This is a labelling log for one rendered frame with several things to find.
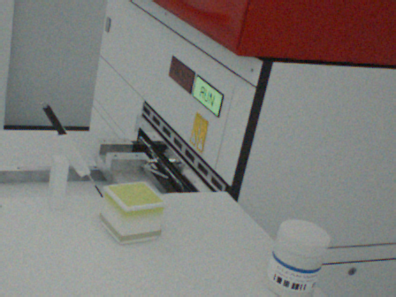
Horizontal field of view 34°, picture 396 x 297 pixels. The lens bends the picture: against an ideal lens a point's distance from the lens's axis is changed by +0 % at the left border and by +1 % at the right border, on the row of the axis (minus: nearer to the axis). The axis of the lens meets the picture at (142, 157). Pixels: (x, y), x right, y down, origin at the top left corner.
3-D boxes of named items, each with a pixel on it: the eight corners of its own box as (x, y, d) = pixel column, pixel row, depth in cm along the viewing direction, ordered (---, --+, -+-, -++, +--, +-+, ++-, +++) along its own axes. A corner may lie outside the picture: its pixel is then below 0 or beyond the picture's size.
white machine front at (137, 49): (100, 104, 196) (120, -31, 180) (223, 255, 128) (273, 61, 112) (90, 104, 195) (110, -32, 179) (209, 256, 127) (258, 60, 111)
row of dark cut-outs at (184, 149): (143, 110, 160) (145, 102, 159) (224, 197, 123) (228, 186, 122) (140, 110, 159) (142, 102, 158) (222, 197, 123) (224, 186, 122)
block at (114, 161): (138, 163, 147) (140, 151, 146) (143, 170, 144) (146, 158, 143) (104, 163, 144) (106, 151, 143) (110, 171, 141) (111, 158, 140)
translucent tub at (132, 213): (137, 217, 107) (144, 180, 104) (161, 240, 101) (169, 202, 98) (96, 222, 103) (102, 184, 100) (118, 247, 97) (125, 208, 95)
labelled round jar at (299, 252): (294, 271, 100) (311, 217, 96) (322, 300, 94) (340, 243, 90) (255, 274, 97) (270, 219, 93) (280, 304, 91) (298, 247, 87)
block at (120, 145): (126, 148, 154) (128, 137, 152) (131, 155, 151) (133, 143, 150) (94, 148, 150) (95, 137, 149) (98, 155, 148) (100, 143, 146)
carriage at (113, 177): (123, 158, 155) (125, 147, 154) (186, 240, 125) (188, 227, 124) (91, 158, 152) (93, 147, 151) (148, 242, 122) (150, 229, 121)
